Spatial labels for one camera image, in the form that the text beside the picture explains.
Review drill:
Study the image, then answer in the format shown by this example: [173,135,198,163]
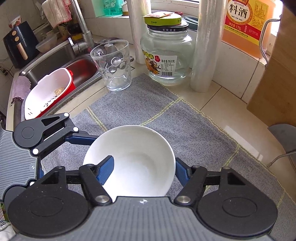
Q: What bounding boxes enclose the white bowl pink flowers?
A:
[83,125,176,200]

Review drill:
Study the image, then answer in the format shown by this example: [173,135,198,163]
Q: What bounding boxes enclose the steel kitchen sink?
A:
[20,41,101,120]

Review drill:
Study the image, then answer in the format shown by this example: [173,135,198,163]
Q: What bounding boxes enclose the chrome kitchen faucet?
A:
[70,0,95,52]

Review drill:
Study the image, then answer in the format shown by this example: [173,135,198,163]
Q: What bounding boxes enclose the white red colander basin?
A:
[25,68,75,120]

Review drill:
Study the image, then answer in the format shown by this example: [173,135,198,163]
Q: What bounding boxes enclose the grey checked table cloth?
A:
[40,73,296,241]

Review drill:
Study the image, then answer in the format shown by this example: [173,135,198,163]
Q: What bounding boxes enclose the pink cleaning cloth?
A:
[11,76,31,104]

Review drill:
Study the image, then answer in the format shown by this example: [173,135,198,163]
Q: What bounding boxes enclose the clear glass mug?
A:
[90,39,132,92]

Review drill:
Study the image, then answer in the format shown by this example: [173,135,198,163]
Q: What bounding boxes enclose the metal rack stand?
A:
[265,150,296,168]

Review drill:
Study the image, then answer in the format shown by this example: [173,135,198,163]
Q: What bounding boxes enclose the grey cleaver knife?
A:
[268,123,296,153]

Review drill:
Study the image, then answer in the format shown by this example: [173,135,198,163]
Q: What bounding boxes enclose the black air fryer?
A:
[3,21,40,69]

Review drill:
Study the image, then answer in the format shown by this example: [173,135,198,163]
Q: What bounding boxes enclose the wooden cutting board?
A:
[247,6,295,126]

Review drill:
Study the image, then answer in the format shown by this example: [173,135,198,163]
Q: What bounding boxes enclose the glass jar green lid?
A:
[140,11,195,85]

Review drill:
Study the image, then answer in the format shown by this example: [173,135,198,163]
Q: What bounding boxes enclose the striped dish cloth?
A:
[42,0,72,28]

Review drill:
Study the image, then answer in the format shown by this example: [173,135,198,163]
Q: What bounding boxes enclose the green dish soap bottle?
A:
[103,0,123,16]

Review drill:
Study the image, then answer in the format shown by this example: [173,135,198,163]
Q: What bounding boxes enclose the plastic wrap roll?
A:
[190,0,227,93]
[127,0,151,65]

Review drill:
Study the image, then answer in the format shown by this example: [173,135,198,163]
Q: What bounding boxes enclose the orange cooking wine jug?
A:
[222,0,276,58]

